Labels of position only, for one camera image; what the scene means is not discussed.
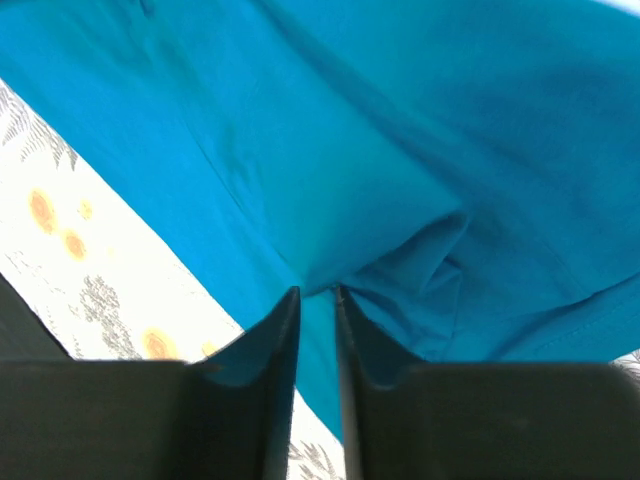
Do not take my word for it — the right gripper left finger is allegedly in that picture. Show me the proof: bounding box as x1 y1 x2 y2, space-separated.
1 288 301 479

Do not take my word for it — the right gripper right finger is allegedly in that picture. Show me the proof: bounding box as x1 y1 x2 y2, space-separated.
336 288 639 479

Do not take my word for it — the teal blue t-shirt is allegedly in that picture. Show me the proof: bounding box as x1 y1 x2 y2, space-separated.
1 1 639 434

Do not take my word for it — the floral patterned table mat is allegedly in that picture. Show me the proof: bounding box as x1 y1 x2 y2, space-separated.
0 77 640 480

